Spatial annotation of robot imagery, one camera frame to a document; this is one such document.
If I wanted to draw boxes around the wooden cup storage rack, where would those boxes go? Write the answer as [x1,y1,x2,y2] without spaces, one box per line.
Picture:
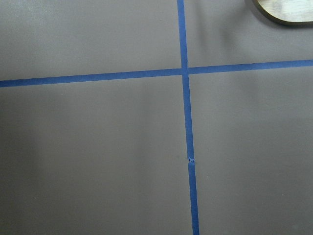
[252,0,313,26]

